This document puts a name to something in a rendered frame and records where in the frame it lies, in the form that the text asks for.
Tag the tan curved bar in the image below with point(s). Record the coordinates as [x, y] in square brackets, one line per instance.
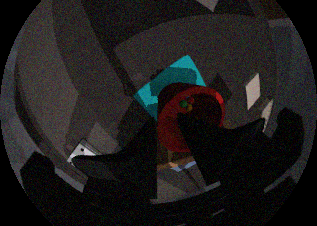
[165, 158]

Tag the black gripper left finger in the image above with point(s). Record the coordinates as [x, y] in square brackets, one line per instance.
[135, 163]

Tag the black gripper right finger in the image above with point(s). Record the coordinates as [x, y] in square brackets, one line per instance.
[213, 147]

